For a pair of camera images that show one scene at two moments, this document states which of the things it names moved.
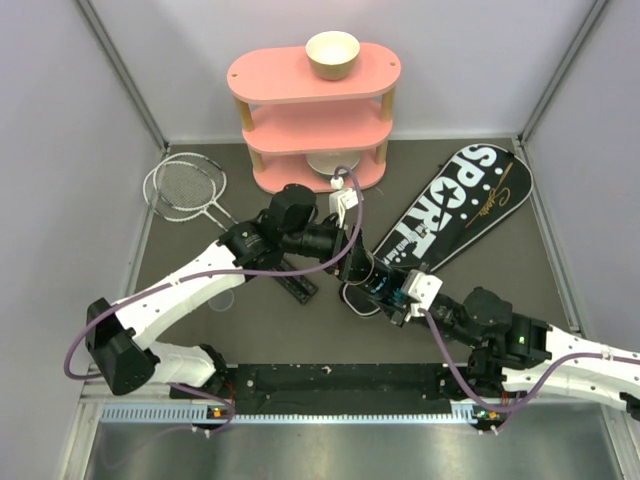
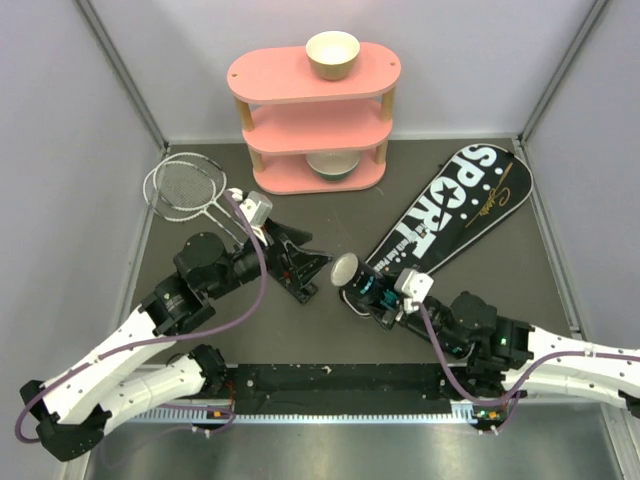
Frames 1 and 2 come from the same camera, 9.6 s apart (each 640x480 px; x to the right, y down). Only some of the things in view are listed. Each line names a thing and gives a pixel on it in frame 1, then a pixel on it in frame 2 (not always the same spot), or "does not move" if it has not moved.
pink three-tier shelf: [306, 126] does not move
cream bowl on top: [332, 54] does not move
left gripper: [356, 266] to [303, 265]
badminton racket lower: [178, 191] does not move
